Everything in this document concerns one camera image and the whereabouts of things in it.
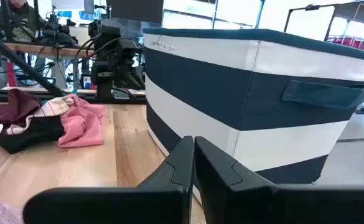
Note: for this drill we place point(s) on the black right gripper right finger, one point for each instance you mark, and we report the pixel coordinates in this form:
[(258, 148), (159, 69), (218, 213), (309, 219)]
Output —
[(262, 205)]

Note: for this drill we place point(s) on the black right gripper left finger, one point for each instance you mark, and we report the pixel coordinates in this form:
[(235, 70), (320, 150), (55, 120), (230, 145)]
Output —
[(156, 205)]

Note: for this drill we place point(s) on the pale pink striped garment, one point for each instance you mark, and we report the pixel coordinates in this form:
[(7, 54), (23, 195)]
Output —
[(52, 107)]

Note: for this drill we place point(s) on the maroon garment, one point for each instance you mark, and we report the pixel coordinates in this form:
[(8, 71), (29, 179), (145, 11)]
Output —
[(16, 107)]

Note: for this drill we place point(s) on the black garment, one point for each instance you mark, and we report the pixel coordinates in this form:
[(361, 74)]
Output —
[(29, 137)]

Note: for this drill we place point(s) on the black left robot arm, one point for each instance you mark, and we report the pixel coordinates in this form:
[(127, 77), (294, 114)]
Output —
[(102, 81)]

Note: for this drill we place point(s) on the dark monitor screen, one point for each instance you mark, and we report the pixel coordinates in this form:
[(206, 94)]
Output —
[(135, 11)]

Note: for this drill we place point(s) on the black equipment pile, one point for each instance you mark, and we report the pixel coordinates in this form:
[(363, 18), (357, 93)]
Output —
[(60, 35)]

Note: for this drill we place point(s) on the wooden workbench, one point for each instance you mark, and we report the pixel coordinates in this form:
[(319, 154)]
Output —
[(44, 49)]

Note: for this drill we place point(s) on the navy white striped fabric bin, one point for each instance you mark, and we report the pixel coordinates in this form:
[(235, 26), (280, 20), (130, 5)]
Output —
[(219, 93)]

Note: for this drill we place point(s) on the person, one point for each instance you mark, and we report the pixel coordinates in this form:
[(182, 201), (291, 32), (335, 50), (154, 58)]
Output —
[(20, 17)]

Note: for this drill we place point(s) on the black metal stand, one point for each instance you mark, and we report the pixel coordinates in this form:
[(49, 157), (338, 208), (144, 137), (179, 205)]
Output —
[(312, 7)]

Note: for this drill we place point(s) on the black metal table frame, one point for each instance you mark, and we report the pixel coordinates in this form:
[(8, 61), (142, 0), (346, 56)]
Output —
[(138, 100)]

